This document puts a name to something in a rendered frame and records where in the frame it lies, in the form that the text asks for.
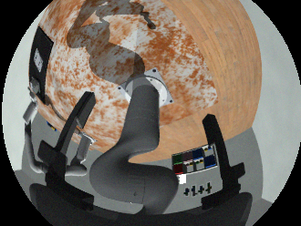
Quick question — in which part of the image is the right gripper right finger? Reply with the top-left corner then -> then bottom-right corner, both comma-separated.
202,113 -> 245,210

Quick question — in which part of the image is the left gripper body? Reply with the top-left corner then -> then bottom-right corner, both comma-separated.
29,91 -> 39,110

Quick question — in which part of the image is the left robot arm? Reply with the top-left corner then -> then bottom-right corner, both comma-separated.
23,102 -> 95,176

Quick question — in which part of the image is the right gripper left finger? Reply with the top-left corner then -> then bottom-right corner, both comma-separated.
37,91 -> 96,211

